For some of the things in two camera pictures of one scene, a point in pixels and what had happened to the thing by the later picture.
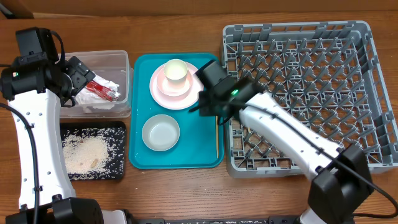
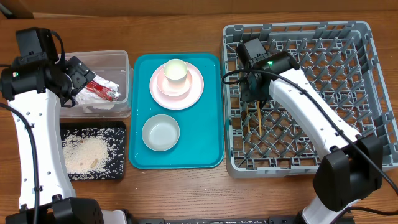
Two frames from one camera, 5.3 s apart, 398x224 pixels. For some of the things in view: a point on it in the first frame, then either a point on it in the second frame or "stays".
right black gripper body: x=209 y=104 to x=254 y=92
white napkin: x=87 y=96 stays
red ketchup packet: x=101 y=91 stays
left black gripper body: x=76 y=77 stays
